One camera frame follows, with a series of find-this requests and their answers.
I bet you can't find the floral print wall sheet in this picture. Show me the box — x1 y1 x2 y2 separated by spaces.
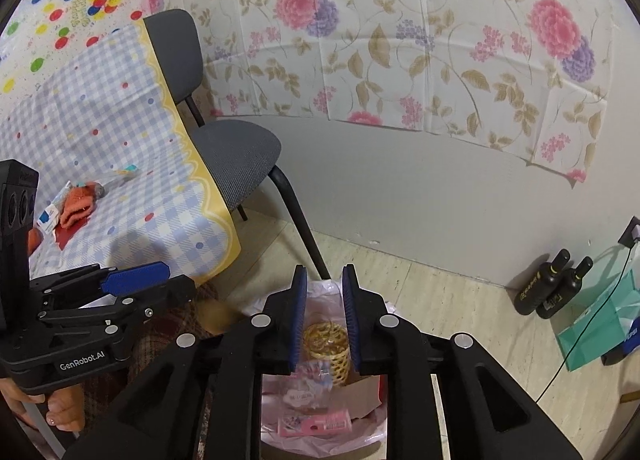
142 0 621 185

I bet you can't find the pink packet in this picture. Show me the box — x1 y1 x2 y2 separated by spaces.
277 407 353 438

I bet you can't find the blue checked dotted cloth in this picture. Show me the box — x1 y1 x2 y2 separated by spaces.
0 22 242 291

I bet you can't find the small white box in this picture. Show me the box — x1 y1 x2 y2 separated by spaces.
36 205 63 233

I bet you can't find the woven bamboo basket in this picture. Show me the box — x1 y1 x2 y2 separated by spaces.
302 321 351 386

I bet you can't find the black cable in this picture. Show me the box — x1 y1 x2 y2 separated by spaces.
535 240 633 403

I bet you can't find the black bottle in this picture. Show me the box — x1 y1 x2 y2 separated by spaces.
537 256 595 319
514 249 572 317

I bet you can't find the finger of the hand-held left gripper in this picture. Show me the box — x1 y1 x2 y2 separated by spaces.
37 275 197 341
29 262 172 305

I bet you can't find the person's left hand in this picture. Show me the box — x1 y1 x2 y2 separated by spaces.
0 377 86 433

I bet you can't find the red packet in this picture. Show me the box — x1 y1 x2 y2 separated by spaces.
52 217 91 251

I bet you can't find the plaid clothing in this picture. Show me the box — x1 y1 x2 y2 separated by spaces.
80 282 221 421

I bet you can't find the grey chair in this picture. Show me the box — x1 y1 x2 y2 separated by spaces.
142 8 333 281

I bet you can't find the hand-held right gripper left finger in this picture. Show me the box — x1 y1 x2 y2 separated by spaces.
62 265 308 460

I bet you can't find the clear plastic packet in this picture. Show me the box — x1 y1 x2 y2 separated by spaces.
100 163 141 188

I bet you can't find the green paper bag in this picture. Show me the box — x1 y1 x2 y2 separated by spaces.
557 245 640 371

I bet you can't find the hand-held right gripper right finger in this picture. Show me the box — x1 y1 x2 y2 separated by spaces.
341 264 583 460

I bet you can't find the cardboard piece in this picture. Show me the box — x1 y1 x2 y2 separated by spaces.
345 375 386 416

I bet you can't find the black wall plug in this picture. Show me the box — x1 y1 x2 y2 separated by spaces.
618 216 640 248

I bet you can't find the orange knit cloth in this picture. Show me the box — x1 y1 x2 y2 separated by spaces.
59 181 108 228

